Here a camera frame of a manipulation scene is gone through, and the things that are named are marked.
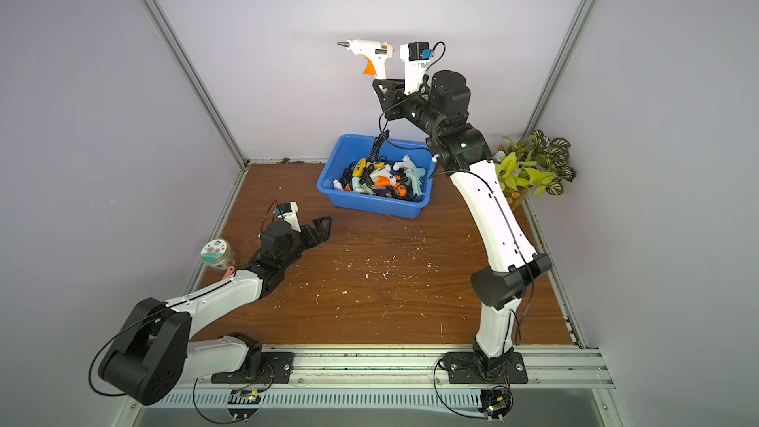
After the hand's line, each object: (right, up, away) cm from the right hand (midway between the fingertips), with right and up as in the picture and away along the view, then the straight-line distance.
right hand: (380, 72), depth 59 cm
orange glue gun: (+5, -25, +44) cm, 51 cm away
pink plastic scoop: (-48, -50, +29) cm, 75 cm away
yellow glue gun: (-10, -16, +54) cm, 57 cm away
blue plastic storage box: (-14, -8, +54) cm, 57 cm away
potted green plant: (+48, -16, +31) cm, 60 cm away
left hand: (-17, -34, +27) cm, 46 cm away
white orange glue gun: (-1, -20, +47) cm, 51 cm away
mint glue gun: (+11, -21, +47) cm, 53 cm away
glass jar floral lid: (-50, -44, +27) cm, 72 cm away
